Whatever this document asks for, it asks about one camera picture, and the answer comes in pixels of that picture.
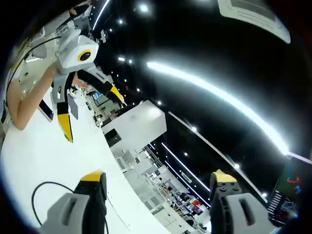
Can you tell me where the smartphone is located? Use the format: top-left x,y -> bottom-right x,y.
38,99 -> 55,122

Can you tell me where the wall display screen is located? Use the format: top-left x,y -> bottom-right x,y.
267,156 -> 312,226

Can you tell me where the dark grey laptop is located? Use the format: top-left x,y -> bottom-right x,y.
66,93 -> 79,120

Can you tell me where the white square pillar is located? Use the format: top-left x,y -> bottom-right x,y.
101,99 -> 168,148

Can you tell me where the black panel on pillar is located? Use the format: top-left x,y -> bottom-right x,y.
104,129 -> 122,148

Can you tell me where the person's white top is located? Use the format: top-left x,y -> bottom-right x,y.
0,43 -> 27,134

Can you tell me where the long ceiling light strip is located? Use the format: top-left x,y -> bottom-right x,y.
146,61 -> 290,156

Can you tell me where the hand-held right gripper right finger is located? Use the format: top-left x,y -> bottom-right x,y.
209,169 -> 278,234

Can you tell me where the white ceiling air conditioner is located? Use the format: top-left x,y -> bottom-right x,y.
217,0 -> 292,44

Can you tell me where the white desk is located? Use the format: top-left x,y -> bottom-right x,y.
0,82 -> 171,234

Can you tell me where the black charging cable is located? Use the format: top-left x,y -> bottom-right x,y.
31,181 -> 110,234

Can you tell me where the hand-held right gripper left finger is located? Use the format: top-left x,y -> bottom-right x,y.
40,170 -> 108,234

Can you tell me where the person's left hand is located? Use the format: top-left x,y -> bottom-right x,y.
73,73 -> 90,89

